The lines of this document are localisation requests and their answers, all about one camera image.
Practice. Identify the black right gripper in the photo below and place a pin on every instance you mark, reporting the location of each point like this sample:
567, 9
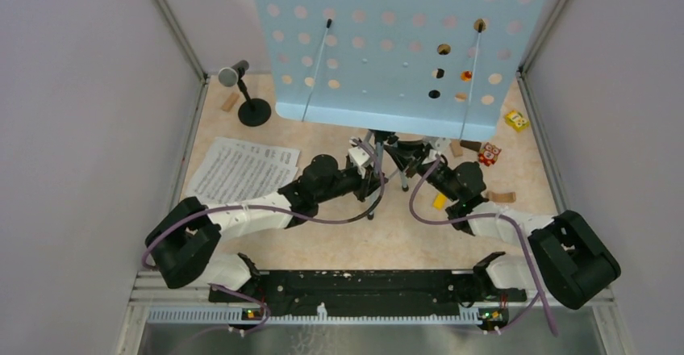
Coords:
414, 160

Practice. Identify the black stand for gold microphone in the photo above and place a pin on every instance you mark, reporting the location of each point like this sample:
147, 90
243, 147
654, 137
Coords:
442, 50

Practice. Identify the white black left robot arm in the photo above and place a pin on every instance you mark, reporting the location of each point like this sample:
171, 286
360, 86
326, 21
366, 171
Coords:
184, 245

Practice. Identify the colourful toy block figure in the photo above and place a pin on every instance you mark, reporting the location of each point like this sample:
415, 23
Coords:
466, 76

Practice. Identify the silver black microphone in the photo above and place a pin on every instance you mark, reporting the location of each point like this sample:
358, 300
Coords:
232, 75

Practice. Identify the wooden block back left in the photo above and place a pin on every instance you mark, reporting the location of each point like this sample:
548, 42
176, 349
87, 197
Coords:
230, 102

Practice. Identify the dark brown wooden block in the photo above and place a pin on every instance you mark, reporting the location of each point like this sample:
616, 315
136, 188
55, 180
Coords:
474, 146

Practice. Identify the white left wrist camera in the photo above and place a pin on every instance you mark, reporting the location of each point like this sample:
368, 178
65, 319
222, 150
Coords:
362, 156

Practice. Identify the yellow toy brick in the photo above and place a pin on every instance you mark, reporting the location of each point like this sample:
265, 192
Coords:
440, 202

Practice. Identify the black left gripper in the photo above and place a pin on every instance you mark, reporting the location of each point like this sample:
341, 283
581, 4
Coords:
371, 181

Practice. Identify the black stand for silver microphone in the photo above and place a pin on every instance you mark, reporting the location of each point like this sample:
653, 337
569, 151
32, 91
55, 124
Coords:
254, 111

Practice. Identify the wooden block by cards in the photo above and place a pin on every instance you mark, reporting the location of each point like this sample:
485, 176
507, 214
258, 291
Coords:
456, 149

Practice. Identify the light blue music stand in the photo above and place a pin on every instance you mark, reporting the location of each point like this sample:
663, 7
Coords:
369, 63

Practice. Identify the sheet music page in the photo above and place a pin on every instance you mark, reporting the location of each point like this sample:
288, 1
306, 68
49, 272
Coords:
230, 174
282, 155

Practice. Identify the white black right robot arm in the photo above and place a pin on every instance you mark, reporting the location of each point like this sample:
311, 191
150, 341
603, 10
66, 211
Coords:
562, 254

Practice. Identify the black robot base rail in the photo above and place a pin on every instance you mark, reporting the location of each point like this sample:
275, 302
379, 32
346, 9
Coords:
375, 293

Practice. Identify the owl figure toy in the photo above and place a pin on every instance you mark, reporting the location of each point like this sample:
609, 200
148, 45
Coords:
488, 154

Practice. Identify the wooden arch block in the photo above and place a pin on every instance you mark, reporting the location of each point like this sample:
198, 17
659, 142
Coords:
508, 197

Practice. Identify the gold microphone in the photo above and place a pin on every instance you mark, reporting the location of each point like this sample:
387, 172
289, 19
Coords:
480, 25

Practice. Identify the yellow small toy box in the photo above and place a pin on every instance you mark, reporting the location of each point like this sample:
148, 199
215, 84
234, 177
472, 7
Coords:
517, 120

